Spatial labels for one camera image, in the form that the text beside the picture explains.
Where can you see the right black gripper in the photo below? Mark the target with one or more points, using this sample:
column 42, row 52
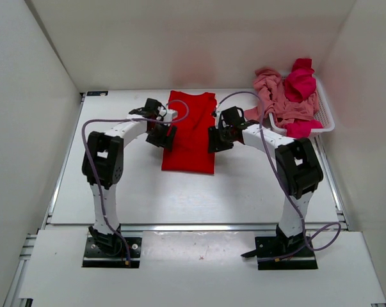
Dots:
column 219, row 141

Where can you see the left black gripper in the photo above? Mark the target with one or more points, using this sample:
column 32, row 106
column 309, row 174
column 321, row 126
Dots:
column 168, row 142

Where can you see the red t shirt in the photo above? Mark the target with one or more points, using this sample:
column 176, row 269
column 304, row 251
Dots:
column 190, row 145

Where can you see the magenta t shirt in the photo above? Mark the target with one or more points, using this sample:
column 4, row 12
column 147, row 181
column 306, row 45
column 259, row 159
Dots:
column 298, row 86

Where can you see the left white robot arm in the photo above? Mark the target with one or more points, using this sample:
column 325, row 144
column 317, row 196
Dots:
column 104, row 142

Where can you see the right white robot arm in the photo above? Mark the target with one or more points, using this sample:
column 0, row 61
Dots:
column 293, row 162

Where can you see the light pink t shirt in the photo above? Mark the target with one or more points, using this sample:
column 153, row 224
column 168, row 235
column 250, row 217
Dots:
column 269, row 86

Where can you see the white plastic basket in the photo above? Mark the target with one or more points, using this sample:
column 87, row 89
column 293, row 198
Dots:
column 324, row 115

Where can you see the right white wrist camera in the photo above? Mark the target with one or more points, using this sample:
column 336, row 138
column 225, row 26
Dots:
column 218, row 116

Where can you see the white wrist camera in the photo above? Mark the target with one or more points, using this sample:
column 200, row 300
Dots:
column 167, row 115
column 218, row 116

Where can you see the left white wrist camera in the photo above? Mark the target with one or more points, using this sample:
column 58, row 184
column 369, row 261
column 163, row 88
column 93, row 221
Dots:
column 167, row 115

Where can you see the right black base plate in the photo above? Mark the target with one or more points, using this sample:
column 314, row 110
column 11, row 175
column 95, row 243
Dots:
column 271, row 255

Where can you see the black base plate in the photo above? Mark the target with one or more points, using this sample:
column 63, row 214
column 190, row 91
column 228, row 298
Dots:
column 112, row 258
column 271, row 255

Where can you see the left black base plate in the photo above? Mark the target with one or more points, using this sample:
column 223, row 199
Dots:
column 112, row 258

